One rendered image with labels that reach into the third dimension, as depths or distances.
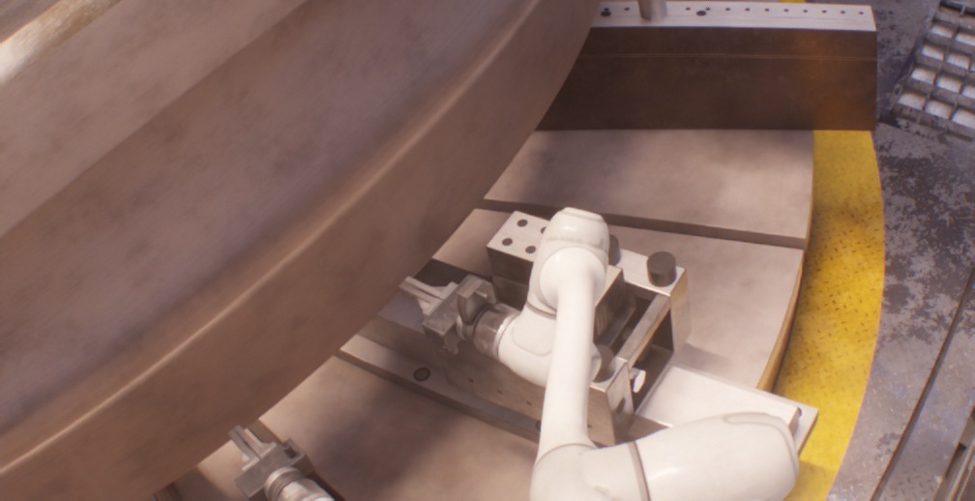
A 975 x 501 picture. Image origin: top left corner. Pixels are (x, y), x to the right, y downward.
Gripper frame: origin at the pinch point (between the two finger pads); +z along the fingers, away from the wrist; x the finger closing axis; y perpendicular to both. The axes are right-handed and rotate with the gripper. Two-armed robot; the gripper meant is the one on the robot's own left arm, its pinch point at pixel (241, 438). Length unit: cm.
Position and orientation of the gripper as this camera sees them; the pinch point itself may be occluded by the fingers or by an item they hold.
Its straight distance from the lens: 180.6
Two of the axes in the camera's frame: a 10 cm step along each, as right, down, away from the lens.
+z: -6.5, -4.2, 6.3
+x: -7.3, 5.7, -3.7
